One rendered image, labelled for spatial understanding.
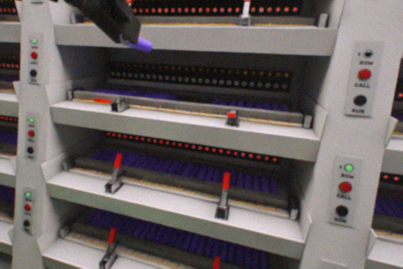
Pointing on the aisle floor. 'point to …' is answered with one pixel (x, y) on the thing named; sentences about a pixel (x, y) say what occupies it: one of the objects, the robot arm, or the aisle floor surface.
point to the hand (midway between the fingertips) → (113, 17)
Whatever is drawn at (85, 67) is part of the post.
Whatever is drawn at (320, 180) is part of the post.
